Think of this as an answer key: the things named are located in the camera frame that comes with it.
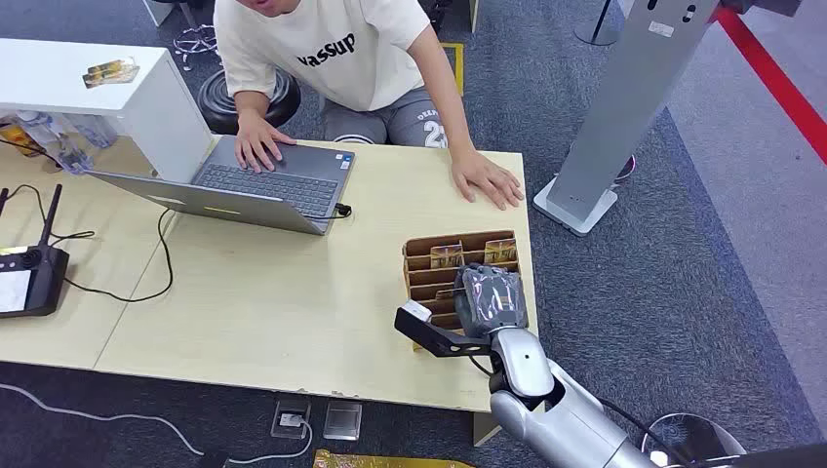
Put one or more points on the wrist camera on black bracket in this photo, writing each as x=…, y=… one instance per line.
x=433, y=332

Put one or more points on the chrome chair base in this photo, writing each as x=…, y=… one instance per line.
x=194, y=40

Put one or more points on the black remote controller with antennas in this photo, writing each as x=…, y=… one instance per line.
x=32, y=281

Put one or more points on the gold patterned card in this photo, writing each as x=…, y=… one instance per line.
x=447, y=256
x=501, y=250

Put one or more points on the black laptop plug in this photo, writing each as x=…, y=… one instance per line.
x=342, y=210

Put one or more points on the clear plastic bottle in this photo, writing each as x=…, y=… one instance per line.
x=55, y=139

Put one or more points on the floor socket with plug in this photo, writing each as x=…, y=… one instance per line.
x=291, y=420

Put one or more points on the gold foil sheet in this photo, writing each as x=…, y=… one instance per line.
x=387, y=462

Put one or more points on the grey laptop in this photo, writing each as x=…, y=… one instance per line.
x=271, y=187

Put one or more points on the cardboard card holder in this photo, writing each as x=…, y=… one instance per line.
x=426, y=274

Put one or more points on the person's hand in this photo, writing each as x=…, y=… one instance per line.
x=258, y=142
x=488, y=181

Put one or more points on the stanchion base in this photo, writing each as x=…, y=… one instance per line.
x=594, y=32

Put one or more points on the black round stool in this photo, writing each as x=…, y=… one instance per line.
x=220, y=103

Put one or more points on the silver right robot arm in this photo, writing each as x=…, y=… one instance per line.
x=562, y=426

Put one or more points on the metal floor socket plate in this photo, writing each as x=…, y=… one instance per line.
x=342, y=420

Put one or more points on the person's left forearm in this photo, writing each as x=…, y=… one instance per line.
x=446, y=97

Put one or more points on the round metal base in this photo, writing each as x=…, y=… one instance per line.
x=698, y=436

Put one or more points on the silver kiosk stand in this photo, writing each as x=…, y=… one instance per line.
x=620, y=110

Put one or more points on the white desk shelf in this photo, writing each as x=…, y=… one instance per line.
x=161, y=123

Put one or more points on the person's left hand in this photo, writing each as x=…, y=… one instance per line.
x=488, y=181

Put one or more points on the person's right forearm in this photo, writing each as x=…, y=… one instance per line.
x=251, y=103

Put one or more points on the person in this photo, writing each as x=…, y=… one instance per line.
x=342, y=58

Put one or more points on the person's right hand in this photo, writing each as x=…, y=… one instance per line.
x=258, y=142

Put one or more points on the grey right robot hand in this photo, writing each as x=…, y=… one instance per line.
x=491, y=300

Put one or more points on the gold cards stack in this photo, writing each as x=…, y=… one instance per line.
x=110, y=72

